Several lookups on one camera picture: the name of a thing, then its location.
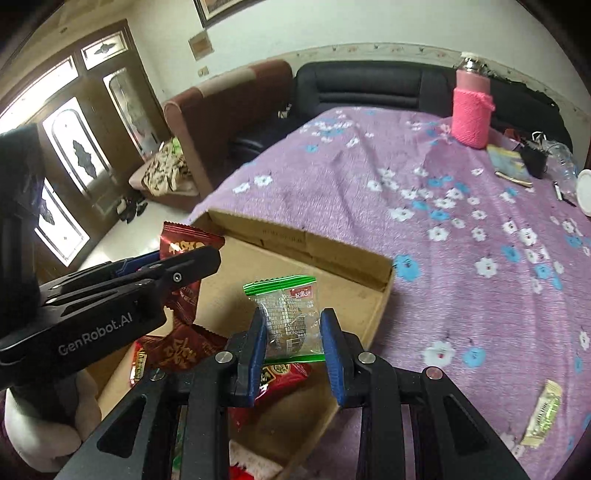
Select small wall plaque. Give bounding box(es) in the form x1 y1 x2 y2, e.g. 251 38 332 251
188 30 214 61

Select wooden glass door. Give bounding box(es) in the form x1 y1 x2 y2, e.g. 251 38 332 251
0 18 174 273

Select white plastic jar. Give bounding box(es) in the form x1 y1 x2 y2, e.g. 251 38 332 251
575 169 591 208

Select beige green snack packet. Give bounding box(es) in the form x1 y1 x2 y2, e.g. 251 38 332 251
521 379 563 448

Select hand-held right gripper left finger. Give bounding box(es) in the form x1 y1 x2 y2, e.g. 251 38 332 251
53 307 269 480

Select small paper booklet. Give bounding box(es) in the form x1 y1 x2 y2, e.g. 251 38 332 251
486 144 535 188

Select small black holder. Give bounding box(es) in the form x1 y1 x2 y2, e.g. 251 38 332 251
519 131 550 180

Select clear plastic cup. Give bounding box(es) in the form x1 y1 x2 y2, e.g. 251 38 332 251
545 142 580 195

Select purple floral tablecloth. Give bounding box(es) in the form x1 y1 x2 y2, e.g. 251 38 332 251
189 105 591 480

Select framed wall picture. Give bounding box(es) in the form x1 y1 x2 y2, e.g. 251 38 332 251
194 0 269 27

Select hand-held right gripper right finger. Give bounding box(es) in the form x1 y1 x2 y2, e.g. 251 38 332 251
320 308 532 480

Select cardboard box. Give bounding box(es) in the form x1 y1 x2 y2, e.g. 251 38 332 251
95 208 395 480

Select red orange snack packet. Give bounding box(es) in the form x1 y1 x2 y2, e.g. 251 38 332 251
129 346 148 386

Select dark cloth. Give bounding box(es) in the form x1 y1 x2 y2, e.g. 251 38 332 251
480 69 561 112

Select black sofa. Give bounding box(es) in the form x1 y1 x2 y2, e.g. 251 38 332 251
228 60 575 160

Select clear green-edged snack packet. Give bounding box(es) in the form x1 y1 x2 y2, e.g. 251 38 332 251
243 275 326 363

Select dark red foil snack packet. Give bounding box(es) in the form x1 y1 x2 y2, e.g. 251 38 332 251
159 222 226 326
136 323 229 374

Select small black white stick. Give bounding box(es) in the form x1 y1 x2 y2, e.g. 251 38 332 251
553 181 577 207

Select dark shoes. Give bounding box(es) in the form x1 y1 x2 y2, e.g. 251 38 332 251
115 191 148 224

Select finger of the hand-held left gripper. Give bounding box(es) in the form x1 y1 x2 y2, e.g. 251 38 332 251
39 246 222 308
55 251 162 287

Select patterned cloth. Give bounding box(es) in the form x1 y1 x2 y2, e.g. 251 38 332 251
141 138 199 197

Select person's left hand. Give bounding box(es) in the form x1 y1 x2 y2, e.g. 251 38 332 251
4 367 102 472

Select pink knit-sleeved bottle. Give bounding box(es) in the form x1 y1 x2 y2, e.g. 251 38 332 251
451 52 497 149

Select brown sofa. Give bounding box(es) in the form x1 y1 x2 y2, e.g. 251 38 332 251
164 59 296 199

